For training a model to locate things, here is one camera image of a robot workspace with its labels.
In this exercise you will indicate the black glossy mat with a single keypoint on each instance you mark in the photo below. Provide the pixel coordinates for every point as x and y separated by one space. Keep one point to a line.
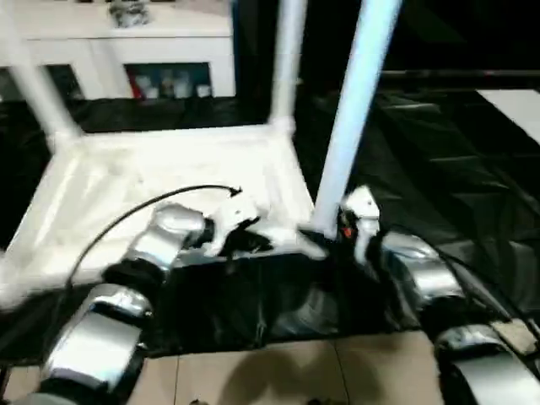
443 169

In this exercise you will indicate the black backdrop cloth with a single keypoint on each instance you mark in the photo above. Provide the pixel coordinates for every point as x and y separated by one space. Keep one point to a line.
443 34

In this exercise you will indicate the dark object on cabinet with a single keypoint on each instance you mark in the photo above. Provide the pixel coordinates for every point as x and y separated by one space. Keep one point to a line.
128 14

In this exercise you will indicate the black horizontal bar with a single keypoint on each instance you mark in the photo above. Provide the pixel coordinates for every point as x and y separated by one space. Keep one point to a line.
464 76

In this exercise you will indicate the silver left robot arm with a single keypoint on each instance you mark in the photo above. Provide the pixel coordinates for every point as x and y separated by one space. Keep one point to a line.
169 228

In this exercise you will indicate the small white jar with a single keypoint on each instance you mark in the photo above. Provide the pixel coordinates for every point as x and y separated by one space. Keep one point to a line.
202 90

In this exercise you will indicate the white plastic table leg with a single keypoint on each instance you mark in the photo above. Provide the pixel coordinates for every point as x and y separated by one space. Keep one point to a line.
287 63
354 105
38 84

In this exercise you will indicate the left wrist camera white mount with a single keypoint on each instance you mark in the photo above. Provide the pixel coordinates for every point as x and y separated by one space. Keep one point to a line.
232 215

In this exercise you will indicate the white glass-door cabinet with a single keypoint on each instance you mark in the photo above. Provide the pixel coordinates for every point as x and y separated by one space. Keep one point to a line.
147 46

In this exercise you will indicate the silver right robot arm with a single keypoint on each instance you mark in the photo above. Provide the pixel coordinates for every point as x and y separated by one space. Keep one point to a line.
422 261

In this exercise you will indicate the red white bottle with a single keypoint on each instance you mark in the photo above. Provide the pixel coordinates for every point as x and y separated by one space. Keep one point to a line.
137 86

